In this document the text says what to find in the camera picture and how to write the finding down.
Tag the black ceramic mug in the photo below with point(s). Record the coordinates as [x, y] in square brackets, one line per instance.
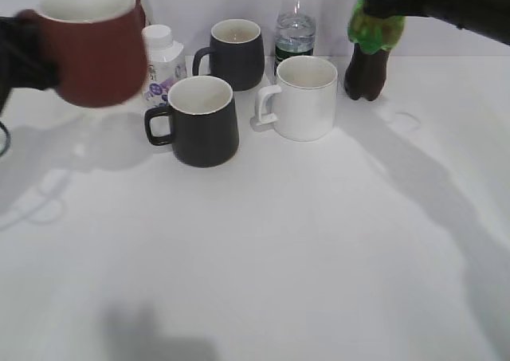
[236, 54]
[200, 122]

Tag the green soda bottle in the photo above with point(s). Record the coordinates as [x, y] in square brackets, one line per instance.
[372, 34]

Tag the cola bottle red label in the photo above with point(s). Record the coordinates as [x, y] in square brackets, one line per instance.
[365, 76]

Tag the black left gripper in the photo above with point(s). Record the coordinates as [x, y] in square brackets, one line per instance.
[24, 63]

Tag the white milk bottle purple label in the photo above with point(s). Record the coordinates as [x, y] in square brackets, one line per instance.
[166, 64]

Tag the clear water bottle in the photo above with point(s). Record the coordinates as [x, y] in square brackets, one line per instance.
[295, 30]

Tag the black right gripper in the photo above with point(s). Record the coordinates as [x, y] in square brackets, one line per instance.
[489, 18]

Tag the dark red ceramic mug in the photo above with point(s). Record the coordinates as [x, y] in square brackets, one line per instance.
[96, 46]

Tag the rear black ceramic mug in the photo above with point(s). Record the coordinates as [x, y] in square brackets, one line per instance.
[236, 54]

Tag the white ceramic mug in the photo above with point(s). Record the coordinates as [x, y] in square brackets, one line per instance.
[300, 106]

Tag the front black ceramic mug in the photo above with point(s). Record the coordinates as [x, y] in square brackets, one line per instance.
[200, 122]

